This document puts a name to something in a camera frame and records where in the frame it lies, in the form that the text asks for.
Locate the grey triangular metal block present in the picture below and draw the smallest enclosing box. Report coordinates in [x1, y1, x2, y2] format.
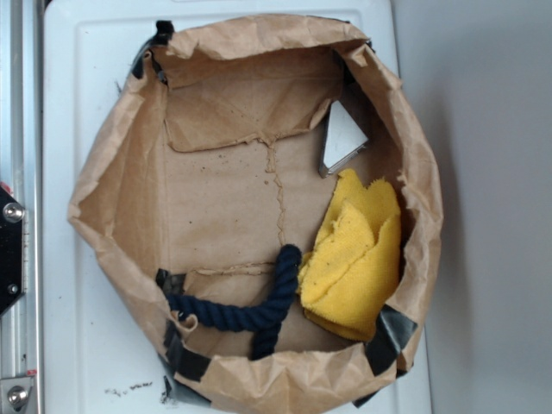
[318, 101, 369, 179]

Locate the white plastic tray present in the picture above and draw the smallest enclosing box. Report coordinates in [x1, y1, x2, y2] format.
[41, 0, 435, 414]

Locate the black mounting plate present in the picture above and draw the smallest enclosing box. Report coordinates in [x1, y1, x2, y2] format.
[0, 187, 25, 316]

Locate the brown paper bag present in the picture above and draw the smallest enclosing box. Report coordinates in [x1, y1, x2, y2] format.
[68, 14, 443, 413]

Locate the yellow cloth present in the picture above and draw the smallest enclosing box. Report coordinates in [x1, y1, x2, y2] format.
[298, 169, 401, 342]

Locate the aluminium frame rail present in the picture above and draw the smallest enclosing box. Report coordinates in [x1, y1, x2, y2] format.
[1, 1, 44, 413]

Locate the dark blue twisted rope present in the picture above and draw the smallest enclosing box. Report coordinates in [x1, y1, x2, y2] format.
[166, 243, 303, 361]

